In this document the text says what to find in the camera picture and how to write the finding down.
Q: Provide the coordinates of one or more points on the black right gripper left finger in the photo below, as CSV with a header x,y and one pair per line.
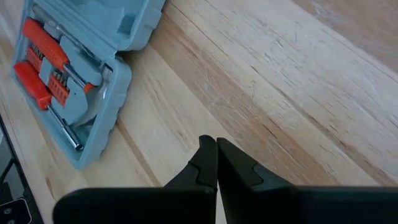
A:
x,y
140,205

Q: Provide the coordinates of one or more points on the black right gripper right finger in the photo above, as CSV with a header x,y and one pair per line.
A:
x,y
295,205

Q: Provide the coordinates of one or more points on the grey plastic tool case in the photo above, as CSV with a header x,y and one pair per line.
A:
x,y
109,102

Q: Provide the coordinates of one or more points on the red bit holder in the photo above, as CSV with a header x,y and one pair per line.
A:
x,y
32,57
59,90

